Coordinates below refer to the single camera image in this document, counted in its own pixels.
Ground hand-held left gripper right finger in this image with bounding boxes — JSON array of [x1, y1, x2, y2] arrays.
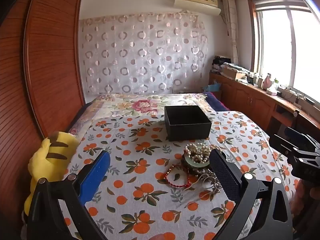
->
[[209, 149, 293, 240]]

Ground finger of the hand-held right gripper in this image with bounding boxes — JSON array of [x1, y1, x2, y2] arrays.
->
[[285, 127, 319, 148], [269, 134, 300, 157]]

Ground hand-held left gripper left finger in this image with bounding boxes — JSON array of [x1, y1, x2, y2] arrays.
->
[[27, 150, 111, 240]]

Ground pale green jade bangle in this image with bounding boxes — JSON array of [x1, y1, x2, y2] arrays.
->
[[182, 152, 210, 168]]

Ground dark bead bracelet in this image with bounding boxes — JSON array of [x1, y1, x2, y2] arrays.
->
[[181, 160, 213, 176]]

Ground white pearl necklace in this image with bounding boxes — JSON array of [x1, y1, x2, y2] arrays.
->
[[184, 143, 212, 164]]

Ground red cord bracelet gold beads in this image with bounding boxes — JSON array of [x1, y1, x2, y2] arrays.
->
[[164, 164, 192, 188]]

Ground black square box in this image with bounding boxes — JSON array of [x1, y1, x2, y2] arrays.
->
[[164, 105, 212, 142]]

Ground person's right forearm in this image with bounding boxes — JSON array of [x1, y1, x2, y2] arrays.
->
[[291, 177, 320, 238]]

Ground white power strip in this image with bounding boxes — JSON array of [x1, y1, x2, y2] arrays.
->
[[277, 86, 300, 98]]

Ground yellow striped plush toy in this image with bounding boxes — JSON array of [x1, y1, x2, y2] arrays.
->
[[21, 131, 79, 223]]

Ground orange fruit print bedsheet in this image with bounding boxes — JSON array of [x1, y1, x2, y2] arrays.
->
[[57, 110, 300, 240]]

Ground pink bottle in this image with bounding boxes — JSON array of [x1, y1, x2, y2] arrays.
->
[[262, 73, 273, 88]]

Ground dark blue blanket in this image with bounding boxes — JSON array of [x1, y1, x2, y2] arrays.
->
[[205, 92, 230, 112]]

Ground brown cardboard box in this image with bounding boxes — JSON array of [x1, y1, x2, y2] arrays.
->
[[221, 66, 248, 80]]

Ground floral quilt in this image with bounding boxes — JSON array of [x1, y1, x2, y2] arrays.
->
[[69, 93, 215, 135]]

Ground blue plastic bag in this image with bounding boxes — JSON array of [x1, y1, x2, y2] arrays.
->
[[202, 80, 222, 93]]

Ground pile of clothes and papers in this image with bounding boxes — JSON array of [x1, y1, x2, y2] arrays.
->
[[212, 55, 250, 83]]

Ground white window curtain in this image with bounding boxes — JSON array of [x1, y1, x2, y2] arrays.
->
[[222, 0, 240, 67]]

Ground cream air conditioner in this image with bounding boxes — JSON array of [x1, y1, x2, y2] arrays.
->
[[174, 0, 222, 15]]

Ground wooden frame window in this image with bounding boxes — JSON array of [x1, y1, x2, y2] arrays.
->
[[247, 0, 320, 100]]

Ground sheer ring pattern wall curtain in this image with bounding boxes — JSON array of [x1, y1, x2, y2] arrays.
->
[[79, 11, 208, 95]]

